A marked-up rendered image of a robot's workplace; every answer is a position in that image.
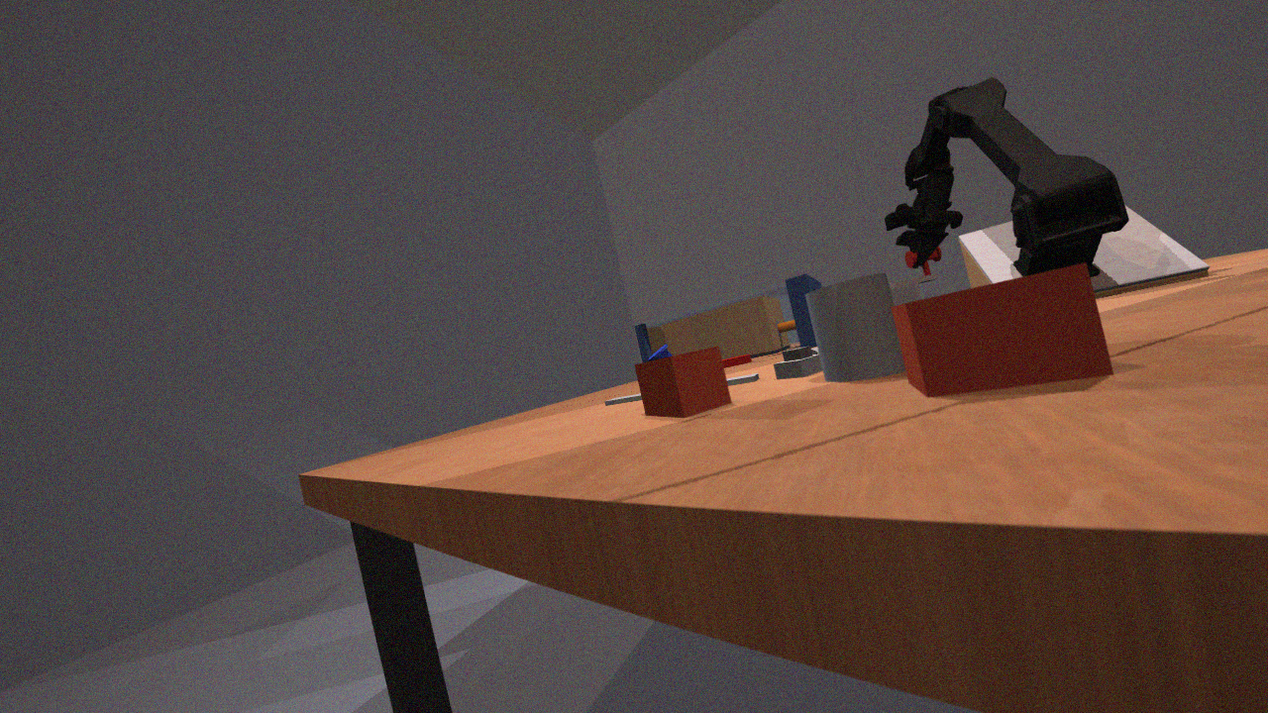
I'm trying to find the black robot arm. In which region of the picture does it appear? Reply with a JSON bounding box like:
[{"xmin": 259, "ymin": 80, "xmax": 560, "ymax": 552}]
[{"xmin": 885, "ymin": 77, "xmax": 1129, "ymax": 277}]

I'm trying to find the grey flat bar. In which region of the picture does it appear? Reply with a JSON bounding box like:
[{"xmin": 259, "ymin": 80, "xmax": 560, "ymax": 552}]
[{"xmin": 604, "ymin": 373, "xmax": 760, "ymax": 406}]

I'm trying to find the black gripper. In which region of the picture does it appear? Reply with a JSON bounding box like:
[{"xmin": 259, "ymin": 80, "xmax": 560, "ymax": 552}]
[{"xmin": 896, "ymin": 195, "xmax": 962, "ymax": 268}]

